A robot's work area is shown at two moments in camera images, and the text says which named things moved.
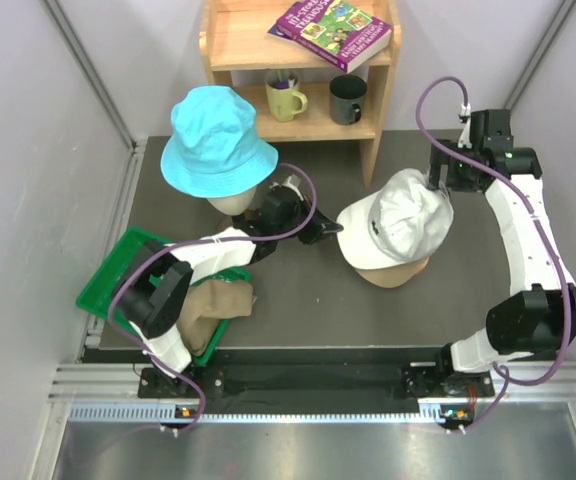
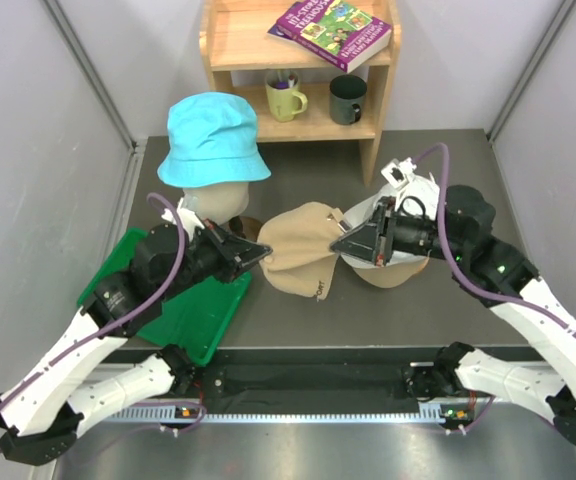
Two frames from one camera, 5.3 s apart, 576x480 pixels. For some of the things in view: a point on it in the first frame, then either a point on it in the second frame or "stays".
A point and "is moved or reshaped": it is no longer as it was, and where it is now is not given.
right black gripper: (439, 157) → (364, 243)
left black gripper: (319, 228) → (232, 252)
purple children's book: (332, 31) stays
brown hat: (206, 304) → (302, 261)
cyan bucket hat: (215, 150) is moved or reshaped
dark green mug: (346, 96) stays
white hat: (402, 221) stays
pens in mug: (289, 81) stays
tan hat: (394, 276) stays
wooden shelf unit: (297, 94) stays
